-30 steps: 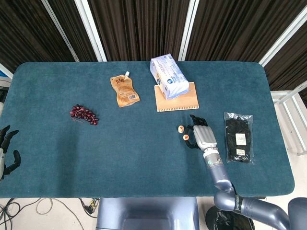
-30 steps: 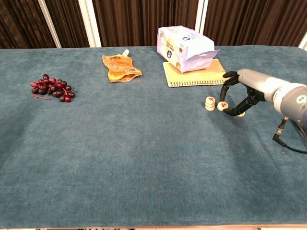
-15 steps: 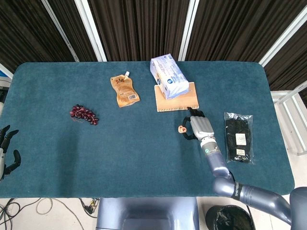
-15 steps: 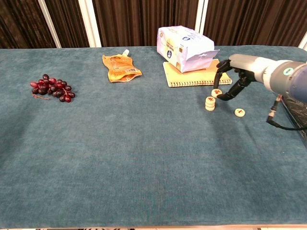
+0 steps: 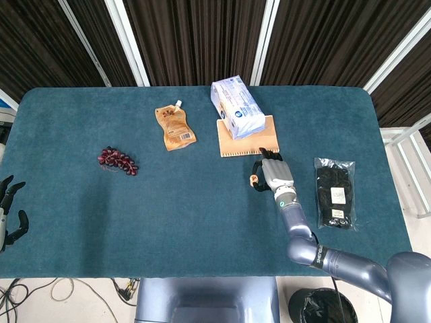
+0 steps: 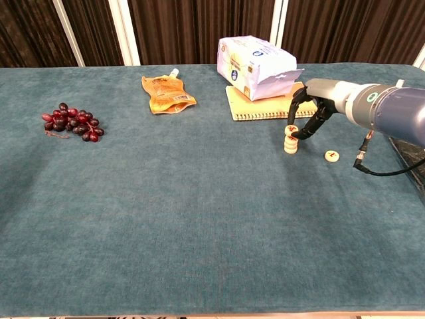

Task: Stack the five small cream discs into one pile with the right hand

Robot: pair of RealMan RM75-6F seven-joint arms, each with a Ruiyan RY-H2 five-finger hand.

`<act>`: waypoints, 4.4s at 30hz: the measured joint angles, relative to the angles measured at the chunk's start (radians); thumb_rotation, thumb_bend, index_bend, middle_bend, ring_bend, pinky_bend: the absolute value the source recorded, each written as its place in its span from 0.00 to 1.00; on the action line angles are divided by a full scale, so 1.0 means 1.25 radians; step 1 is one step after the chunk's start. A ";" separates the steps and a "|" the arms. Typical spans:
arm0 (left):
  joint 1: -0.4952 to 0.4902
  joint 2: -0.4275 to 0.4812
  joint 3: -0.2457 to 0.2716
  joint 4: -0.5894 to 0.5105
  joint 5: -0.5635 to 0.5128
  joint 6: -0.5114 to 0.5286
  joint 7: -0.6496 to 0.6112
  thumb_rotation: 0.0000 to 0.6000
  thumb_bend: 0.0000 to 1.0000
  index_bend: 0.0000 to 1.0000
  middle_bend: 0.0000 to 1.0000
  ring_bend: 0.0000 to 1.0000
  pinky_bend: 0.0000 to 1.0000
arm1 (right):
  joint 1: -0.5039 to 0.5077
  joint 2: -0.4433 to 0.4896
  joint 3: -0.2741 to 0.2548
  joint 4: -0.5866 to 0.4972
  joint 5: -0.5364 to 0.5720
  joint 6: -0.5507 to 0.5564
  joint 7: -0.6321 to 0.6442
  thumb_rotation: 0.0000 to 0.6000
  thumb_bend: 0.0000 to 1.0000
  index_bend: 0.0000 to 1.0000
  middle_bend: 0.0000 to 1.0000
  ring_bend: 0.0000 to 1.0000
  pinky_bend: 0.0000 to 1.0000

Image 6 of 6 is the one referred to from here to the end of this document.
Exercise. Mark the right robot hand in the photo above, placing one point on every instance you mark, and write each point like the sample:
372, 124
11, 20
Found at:
328, 93

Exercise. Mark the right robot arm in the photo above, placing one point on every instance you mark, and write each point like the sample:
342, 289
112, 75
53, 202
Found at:
391, 109

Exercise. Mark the kraft spiral notebook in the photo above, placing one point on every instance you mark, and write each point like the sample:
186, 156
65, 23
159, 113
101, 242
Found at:
252, 108

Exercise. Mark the white blue tissue pack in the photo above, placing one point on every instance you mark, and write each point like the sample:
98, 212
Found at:
252, 63

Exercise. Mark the black gloves in plastic bag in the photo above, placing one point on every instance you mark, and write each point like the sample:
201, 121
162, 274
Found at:
413, 159

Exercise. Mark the dark brown curtain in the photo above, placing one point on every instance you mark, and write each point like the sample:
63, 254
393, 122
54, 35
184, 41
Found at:
199, 30

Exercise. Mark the orange spout pouch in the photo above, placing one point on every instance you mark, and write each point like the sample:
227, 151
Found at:
166, 94

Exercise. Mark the teal table cloth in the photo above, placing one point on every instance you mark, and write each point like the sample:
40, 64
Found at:
166, 216

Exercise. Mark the dark red grape bunch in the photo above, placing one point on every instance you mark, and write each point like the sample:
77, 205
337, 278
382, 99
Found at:
71, 121

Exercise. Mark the white frame post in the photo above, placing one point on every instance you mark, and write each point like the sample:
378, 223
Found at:
124, 33
279, 20
421, 58
69, 33

